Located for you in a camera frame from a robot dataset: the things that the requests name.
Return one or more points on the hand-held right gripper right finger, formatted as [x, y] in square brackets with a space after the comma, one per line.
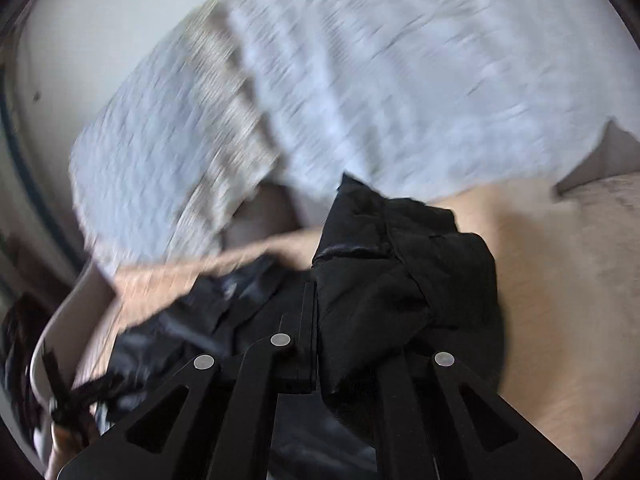
[407, 425]

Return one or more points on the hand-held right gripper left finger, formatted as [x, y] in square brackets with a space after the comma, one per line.
[300, 350]

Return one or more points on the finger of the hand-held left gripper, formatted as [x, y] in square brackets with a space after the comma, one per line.
[85, 395]

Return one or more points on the black garment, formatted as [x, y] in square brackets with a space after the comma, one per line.
[400, 280]

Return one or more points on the peach quilted blanket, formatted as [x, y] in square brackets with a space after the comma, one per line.
[550, 285]

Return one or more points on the blue-grey quilted lace-trimmed cover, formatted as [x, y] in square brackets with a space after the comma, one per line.
[140, 150]

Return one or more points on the beige sofa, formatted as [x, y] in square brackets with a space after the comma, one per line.
[605, 155]

